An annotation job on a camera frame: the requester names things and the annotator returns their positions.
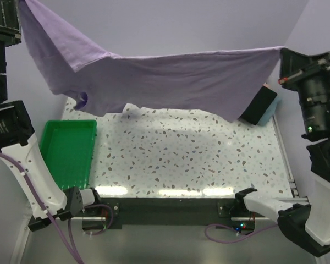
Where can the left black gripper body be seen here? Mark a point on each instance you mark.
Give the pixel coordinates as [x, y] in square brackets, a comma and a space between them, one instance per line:
[1, 33]

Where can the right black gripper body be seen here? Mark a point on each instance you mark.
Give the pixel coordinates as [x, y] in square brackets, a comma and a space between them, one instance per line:
[311, 78]

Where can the purple t shirt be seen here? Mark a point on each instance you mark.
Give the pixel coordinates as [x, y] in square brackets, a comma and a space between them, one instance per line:
[219, 82]

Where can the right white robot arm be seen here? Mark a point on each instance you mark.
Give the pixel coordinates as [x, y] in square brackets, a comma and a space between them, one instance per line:
[307, 226]

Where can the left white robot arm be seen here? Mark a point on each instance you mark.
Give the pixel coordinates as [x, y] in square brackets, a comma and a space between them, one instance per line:
[19, 148]

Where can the black folded t shirt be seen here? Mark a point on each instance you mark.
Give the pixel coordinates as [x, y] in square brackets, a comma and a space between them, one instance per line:
[259, 105]

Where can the light blue folded t shirt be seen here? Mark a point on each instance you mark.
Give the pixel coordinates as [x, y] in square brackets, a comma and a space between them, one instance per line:
[269, 112]

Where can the green plastic tray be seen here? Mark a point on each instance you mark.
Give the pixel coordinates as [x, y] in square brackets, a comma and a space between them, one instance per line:
[67, 148]

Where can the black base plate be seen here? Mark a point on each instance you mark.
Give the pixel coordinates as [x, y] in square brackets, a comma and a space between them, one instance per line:
[166, 212]

